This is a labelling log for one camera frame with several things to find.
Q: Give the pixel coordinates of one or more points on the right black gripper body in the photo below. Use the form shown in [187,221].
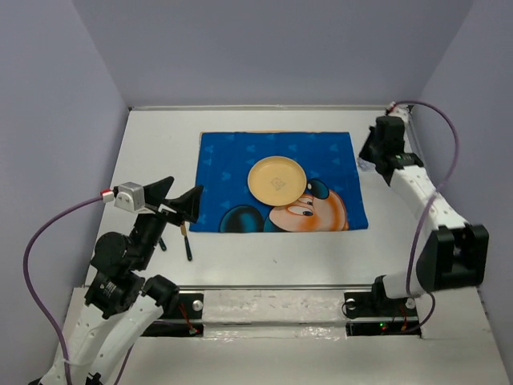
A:
[372,148]

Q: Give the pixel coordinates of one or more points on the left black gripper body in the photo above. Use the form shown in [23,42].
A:
[150,228]

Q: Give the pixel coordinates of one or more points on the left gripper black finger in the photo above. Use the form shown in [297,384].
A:
[188,204]
[156,192]

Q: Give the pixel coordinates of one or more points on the gold knife dark handle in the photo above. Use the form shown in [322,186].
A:
[183,230]

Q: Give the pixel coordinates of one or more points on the clear plastic cup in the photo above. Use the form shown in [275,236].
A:
[365,165]

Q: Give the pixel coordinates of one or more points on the blue cartoon placemat cloth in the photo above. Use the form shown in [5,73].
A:
[331,201]

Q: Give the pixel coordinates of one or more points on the tan round plate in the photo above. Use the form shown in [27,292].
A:
[277,181]

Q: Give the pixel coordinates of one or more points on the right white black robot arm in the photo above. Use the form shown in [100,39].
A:
[450,252]

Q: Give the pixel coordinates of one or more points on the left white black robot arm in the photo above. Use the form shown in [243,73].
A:
[119,305]

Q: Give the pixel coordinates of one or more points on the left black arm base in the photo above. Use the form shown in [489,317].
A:
[180,317]

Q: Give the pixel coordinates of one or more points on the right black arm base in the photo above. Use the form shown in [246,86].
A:
[371,313]

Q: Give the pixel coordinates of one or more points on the gold fork dark handle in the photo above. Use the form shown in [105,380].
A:
[162,245]

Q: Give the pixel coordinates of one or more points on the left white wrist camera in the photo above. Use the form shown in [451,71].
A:
[129,197]

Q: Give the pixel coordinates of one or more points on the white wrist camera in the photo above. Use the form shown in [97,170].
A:
[400,110]
[129,197]

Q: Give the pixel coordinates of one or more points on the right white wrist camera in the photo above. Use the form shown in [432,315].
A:
[400,110]

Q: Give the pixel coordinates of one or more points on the metal table edge rail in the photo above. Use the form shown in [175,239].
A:
[264,107]

